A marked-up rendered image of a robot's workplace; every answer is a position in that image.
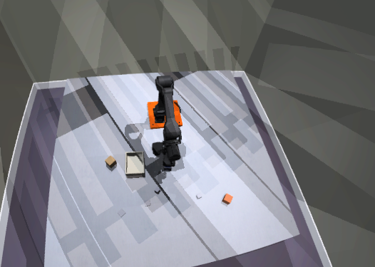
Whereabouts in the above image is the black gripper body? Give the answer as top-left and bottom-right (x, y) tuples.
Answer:
(163, 144), (175, 167)

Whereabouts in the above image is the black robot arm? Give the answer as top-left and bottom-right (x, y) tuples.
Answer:
(152, 75), (182, 161)

